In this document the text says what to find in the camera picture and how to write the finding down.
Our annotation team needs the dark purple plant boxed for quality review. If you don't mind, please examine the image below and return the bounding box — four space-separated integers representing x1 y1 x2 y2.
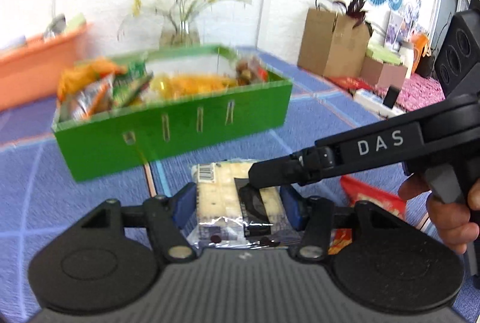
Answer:
315 0 374 36

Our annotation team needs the brown paper bag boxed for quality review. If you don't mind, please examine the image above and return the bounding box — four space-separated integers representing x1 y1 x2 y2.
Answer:
298 8 370 77

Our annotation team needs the small brown cardboard box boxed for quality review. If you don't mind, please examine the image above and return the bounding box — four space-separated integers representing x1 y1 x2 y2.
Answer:
360 57 408 88

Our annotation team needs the person right hand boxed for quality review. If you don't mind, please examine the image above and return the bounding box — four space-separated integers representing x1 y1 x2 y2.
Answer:
398 174 480 256

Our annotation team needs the clear cracker pack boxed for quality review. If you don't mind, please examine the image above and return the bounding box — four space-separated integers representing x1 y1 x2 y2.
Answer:
185 159 299 249

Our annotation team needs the orange plastic basin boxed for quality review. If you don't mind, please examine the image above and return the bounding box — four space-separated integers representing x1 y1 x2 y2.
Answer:
0 24 89 110

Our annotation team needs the orange nut snack pack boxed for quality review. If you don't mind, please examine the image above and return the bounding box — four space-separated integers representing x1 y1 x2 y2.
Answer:
66 74 115 121

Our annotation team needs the clear yellow cake pack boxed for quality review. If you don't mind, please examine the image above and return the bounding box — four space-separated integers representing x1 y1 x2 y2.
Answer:
150 74 239 100

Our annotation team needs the black power adapter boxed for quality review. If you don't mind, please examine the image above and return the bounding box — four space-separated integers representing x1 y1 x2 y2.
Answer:
382 85 401 109

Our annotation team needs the green cardboard box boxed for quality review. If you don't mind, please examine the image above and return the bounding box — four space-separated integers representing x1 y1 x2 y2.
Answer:
52 68 293 182

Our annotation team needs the small red nut pack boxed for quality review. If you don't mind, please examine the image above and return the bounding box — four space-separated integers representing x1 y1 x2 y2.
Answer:
235 56 269 85

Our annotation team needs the red korean snack bag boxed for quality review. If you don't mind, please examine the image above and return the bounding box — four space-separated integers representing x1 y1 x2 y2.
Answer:
328 175 406 255

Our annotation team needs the yellow chip bag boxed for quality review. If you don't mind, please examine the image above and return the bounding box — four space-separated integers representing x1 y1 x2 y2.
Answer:
57 58 127 103

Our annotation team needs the white thermos bottle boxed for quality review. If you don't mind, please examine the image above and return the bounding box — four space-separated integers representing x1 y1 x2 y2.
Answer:
399 40 414 79

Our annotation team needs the red booklet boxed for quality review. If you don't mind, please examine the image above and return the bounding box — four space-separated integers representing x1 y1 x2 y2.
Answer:
327 76 374 92

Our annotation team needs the green pea snack pack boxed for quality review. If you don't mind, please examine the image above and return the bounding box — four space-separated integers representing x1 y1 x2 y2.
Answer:
112 61 153 109

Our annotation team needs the light green flat box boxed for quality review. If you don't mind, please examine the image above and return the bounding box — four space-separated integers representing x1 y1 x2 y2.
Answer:
365 44 402 65

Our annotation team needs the white power strip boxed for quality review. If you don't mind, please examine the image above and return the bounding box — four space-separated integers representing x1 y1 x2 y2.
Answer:
353 89 405 118

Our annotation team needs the glass vase with flowers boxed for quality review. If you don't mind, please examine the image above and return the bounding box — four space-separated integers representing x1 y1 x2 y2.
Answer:
116 0 251 46

